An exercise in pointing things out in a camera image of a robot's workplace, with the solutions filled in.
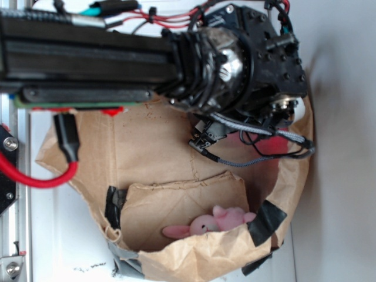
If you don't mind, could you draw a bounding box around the silver corner bracket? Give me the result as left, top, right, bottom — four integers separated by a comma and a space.
1, 256, 24, 282

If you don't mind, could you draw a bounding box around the red cable with black plug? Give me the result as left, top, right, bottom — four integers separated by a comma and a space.
0, 113, 80, 189

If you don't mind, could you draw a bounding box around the aluminium frame rail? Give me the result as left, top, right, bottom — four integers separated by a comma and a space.
1, 94, 32, 281

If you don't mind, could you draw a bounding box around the brown paper bag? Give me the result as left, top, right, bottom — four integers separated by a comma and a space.
35, 94, 314, 282

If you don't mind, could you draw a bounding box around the red wire bundle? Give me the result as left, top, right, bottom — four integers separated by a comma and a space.
105, 0, 224, 31

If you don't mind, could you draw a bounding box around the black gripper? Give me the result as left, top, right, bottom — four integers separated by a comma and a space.
202, 4, 307, 128

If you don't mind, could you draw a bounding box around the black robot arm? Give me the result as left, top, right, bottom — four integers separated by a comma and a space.
1, 1, 307, 126

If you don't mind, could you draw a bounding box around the black metal bracket plate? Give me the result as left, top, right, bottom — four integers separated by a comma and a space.
1, 124, 19, 215

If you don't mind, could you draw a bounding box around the grey braided cable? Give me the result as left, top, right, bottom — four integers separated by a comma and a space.
202, 113, 316, 169

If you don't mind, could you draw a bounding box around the white plastic tray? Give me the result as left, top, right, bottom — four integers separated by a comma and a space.
29, 0, 297, 282

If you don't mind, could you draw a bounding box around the pink plush bunny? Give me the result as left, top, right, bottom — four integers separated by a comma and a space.
162, 206, 257, 239

